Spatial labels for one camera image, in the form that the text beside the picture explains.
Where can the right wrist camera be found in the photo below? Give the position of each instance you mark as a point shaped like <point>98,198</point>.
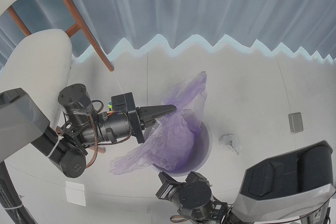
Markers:
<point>196,177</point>

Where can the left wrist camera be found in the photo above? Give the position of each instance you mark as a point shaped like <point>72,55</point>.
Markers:
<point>122,102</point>

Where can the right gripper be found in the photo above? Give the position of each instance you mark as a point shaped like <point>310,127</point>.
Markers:
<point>168,188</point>

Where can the white wooden chair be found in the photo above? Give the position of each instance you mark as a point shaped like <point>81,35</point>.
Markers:
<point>36,60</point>

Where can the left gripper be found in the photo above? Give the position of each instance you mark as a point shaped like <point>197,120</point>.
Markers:
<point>118,125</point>

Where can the white trash bin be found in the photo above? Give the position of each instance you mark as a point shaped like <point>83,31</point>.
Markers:
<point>208,144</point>

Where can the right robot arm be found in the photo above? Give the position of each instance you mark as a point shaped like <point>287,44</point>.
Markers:
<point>288,178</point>

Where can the crumpled white paper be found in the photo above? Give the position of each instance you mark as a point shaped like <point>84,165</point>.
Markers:
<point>231,143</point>

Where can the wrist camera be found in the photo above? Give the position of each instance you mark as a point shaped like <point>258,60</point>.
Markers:
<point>122,102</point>
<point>196,177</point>

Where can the purple plastic bag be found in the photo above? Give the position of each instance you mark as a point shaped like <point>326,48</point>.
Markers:
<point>181,102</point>

